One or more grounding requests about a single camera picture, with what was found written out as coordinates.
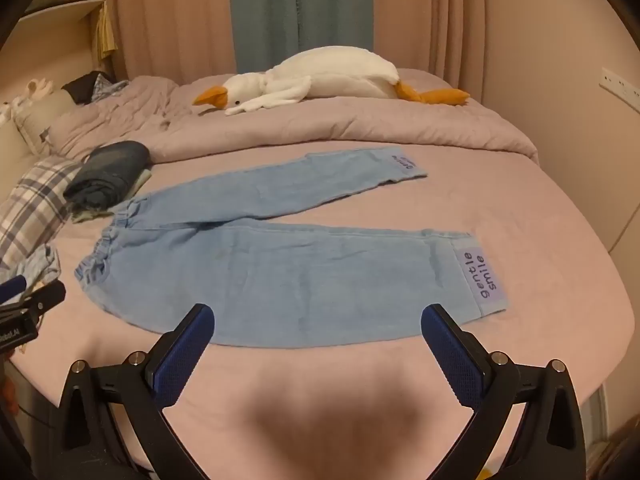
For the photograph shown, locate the bed with pink sheet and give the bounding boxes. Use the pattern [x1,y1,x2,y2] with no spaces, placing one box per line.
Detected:
[7,67,636,480]

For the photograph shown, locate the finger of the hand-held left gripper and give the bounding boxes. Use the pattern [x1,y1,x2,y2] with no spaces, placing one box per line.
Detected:
[0,274,28,305]
[19,279,67,319]

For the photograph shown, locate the white wall socket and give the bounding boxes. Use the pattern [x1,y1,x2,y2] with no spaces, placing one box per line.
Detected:
[600,66,640,101]

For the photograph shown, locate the blue patterned shirt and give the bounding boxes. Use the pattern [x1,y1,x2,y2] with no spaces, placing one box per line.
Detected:
[91,74,132,103]

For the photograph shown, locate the folded dark jeans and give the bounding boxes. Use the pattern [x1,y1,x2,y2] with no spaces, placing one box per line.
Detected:
[64,141,152,211]

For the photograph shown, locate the teal curtain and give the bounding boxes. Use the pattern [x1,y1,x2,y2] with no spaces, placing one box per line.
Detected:
[227,0,375,77]

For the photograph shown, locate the yellow hanging cloth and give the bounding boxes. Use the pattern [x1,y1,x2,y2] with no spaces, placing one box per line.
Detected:
[95,2,119,61]

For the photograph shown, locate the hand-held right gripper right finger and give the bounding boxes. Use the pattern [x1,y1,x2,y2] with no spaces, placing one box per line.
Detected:
[420,303,587,480]

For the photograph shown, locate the black garment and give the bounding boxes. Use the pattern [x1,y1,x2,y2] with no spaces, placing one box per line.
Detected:
[61,72,103,106]

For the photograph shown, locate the beige pillow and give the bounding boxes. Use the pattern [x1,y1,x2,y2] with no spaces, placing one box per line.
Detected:
[12,89,83,156]

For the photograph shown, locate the light blue pants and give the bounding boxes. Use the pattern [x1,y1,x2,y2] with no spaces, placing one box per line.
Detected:
[75,146,511,348]

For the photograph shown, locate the pink curtain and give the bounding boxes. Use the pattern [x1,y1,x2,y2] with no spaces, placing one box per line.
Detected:
[107,0,237,86]
[371,0,490,83]

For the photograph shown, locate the white goose plush toy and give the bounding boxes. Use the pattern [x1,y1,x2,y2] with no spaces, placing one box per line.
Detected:
[192,46,471,117]

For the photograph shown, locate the small beige plush toy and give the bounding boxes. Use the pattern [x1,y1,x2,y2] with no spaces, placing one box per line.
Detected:
[20,77,55,100]

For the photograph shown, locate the plaid pillow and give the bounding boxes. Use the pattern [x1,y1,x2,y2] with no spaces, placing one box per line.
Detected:
[0,156,83,271]

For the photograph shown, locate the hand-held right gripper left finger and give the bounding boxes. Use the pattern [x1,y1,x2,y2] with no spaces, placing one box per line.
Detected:
[56,303,216,480]

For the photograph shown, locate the crumpled light blue cloth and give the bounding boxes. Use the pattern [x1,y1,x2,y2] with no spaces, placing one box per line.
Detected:
[0,244,62,296]

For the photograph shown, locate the pink duvet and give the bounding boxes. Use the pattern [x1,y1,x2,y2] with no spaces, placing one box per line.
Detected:
[47,67,540,166]

